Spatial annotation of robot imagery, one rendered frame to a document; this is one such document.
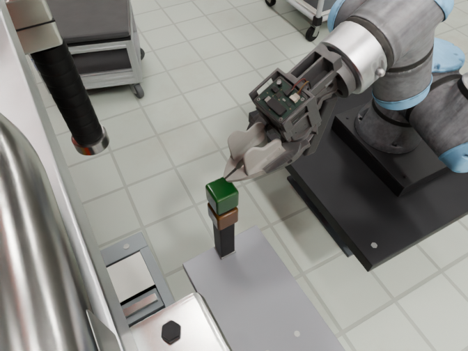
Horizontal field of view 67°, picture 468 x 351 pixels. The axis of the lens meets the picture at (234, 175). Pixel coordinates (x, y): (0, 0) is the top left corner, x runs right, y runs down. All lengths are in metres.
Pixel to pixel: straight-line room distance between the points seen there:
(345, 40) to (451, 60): 0.50
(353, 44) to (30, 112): 0.39
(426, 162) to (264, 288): 0.62
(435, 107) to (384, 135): 0.19
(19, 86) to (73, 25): 1.45
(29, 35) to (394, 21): 0.41
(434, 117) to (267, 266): 0.49
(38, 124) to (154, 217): 1.13
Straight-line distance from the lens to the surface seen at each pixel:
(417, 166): 1.08
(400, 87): 0.62
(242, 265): 0.70
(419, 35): 0.55
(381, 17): 0.52
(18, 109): 0.19
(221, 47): 2.03
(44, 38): 0.39
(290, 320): 0.67
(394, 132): 1.04
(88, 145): 0.48
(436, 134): 0.90
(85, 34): 1.58
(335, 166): 1.06
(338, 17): 0.73
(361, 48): 0.49
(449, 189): 1.13
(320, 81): 0.47
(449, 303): 1.32
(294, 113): 0.44
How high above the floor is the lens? 1.09
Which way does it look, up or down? 53 degrees down
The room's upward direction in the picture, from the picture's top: straight up
